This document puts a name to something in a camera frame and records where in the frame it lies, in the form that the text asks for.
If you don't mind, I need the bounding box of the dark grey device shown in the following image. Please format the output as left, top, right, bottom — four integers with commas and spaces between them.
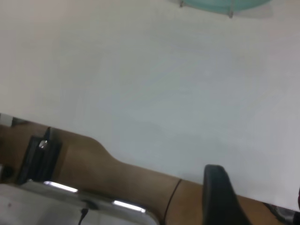
263, 202, 296, 223

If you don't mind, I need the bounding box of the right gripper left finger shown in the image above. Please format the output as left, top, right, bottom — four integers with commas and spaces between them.
202, 164, 253, 225

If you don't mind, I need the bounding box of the green round plate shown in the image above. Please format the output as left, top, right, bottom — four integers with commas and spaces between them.
168, 0, 273, 12

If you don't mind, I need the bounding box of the silver metal tray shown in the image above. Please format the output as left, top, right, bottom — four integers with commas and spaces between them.
0, 180, 163, 225

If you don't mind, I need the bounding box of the thin black cable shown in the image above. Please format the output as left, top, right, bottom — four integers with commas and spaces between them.
163, 179, 183, 222

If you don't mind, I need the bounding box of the black bracket block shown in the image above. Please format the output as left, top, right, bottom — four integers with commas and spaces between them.
15, 126, 63, 186

